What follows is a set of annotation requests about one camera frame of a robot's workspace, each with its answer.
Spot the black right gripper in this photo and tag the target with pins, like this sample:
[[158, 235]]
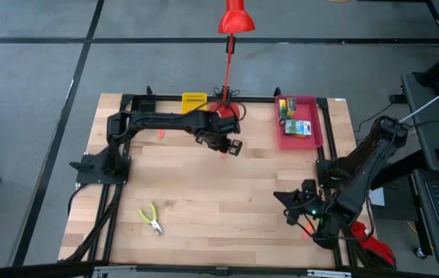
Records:
[[309, 201]]

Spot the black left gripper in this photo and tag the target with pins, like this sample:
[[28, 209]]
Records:
[[219, 127]]

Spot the Crayola crayon box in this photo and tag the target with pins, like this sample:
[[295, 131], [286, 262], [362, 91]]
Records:
[[291, 108], [283, 110], [298, 127]]

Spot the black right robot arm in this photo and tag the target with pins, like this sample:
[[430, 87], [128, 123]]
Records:
[[365, 173]]

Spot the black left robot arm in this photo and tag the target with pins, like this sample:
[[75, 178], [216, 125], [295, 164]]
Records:
[[157, 119]]

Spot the yellow plastic basket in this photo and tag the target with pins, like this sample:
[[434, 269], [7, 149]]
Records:
[[194, 101]]

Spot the white paper sheet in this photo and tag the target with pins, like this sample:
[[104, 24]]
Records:
[[378, 197]]

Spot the pink plastic tray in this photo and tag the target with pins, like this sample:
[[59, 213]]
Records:
[[313, 110]]

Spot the black plastic basket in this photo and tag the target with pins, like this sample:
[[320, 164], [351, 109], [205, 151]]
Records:
[[143, 103]]

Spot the red glove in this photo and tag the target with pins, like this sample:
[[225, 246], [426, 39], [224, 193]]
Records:
[[381, 249]]

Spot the red desk lamp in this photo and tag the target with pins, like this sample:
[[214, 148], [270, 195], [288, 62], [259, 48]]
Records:
[[236, 21]]

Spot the black equipment cart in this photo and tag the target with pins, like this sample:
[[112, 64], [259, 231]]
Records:
[[431, 154]]

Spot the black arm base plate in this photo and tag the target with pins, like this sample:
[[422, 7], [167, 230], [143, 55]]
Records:
[[88, 177], [323, 170]]

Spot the black table frame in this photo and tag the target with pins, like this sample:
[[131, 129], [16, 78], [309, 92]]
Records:
[[254, 99]]

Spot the black horizontal camera bar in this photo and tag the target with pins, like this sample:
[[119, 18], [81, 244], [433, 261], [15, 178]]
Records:
[[219, 272]]

